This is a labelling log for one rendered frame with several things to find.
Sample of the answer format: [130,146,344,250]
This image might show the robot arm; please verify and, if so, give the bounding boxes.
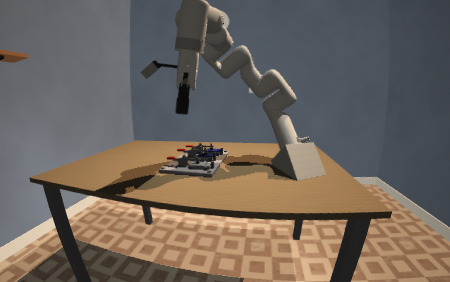
[175,0,309,150]

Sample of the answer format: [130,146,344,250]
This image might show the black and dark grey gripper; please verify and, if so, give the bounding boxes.
[175,48,203,114]

